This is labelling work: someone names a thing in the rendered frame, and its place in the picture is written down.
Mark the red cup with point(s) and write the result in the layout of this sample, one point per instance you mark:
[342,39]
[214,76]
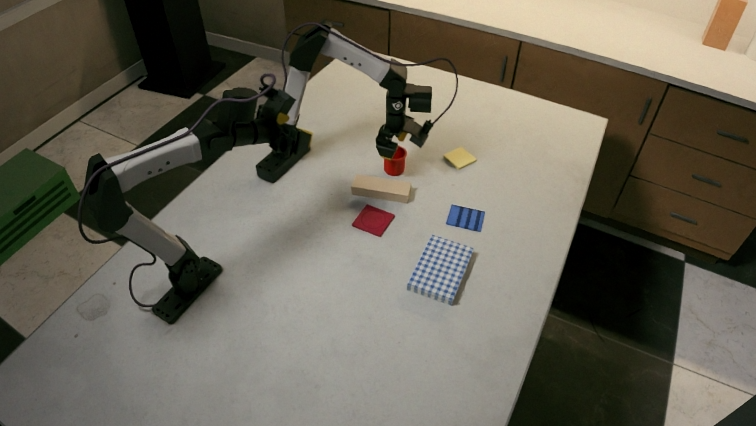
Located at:
[396,165]

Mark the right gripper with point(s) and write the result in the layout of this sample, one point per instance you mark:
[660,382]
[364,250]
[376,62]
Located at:
[299,139]

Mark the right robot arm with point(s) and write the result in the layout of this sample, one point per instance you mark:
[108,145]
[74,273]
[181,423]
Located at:
[107,205]

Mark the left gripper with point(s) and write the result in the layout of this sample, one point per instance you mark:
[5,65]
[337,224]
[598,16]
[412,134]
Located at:
[385,147]

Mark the red square coaster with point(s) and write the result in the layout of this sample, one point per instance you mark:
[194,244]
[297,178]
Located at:
[373,220]

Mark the beige rectangular block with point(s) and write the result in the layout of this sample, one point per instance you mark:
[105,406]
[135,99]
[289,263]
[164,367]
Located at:
[381,188]

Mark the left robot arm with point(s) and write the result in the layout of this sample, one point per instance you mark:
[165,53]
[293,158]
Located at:
[390,77]

